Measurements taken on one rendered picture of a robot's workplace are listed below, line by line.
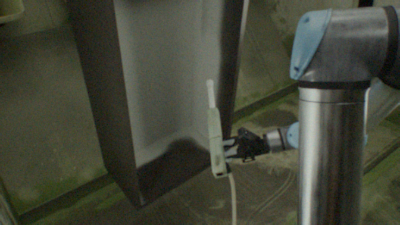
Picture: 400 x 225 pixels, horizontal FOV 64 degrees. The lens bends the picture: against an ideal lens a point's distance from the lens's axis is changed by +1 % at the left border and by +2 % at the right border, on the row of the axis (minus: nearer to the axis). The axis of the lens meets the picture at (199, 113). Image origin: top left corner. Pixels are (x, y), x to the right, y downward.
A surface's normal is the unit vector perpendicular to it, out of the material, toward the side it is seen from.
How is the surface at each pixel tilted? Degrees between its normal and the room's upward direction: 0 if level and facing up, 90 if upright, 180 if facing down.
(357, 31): 55
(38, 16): 90
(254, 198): 0
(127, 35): 102
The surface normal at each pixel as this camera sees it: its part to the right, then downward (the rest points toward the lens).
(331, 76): -0.40, 0.16
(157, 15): 0.63, 0.50
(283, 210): -0.10, -0.87
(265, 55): 0.44, -0.18
